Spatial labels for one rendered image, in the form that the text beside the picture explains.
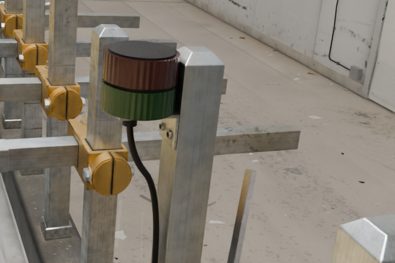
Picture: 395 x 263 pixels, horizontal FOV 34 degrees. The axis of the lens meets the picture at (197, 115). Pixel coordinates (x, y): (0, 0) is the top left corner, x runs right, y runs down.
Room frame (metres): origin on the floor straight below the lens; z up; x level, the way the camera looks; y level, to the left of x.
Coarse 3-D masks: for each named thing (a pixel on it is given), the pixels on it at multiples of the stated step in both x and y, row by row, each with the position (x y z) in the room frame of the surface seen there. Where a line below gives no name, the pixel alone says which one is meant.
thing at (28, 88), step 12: (0, 84) 0.95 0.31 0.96; (12, 84) 0.96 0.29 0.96; (24, 84) 0.97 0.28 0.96; (36, 84) 0.98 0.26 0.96; (84, 84) 1.01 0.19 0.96; (0, 96) 0.95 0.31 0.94; (12, 96) 0.96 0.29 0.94; (24, 96) 0.97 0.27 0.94; (36, 96) 0.98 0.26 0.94; (84, 96) 1.01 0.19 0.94
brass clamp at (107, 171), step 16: (80, 128) 0.78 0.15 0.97; (80, 144) 0.75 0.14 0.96; (80, 160) 0.74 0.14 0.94; (96, 160) 0.70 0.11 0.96; (112, 160) 0.71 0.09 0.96; (80, 176) 0.74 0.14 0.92; (96, 176) 0.69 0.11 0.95; (112, 176) 0.70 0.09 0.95; (128, 176) 0.71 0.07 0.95; (112, 192) 0.70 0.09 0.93
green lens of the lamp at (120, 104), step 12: (108, 96) 0.47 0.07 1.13; (120, 96) 0.47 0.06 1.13; (132, 96) 0.46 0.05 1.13; (144, 96) 0.47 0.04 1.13; (156, 96) 0.47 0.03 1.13; (168, 96) 0.48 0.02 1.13; (108, 108) 0.47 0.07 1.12; (120, 108) 0.47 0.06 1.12; (132, 108) 0.46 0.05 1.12; (144, 108) 0.47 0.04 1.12; (156, 108) 0.47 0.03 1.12; (168, 108) 0.48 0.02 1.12; (144, 120) 0.47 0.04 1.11
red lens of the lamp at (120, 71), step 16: (112, 64) 0.47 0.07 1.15; (128, 64) 0.47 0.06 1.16; (144, 64) 0.47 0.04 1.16; (160, 64) 0.47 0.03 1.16; (176, 64) 0.48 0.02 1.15; (112, 80) 0.47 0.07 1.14; (128, 80) 0.47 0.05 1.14; (144, 80) 0.47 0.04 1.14; (160, 80) 0.47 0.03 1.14; (176, 80) 0.49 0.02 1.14
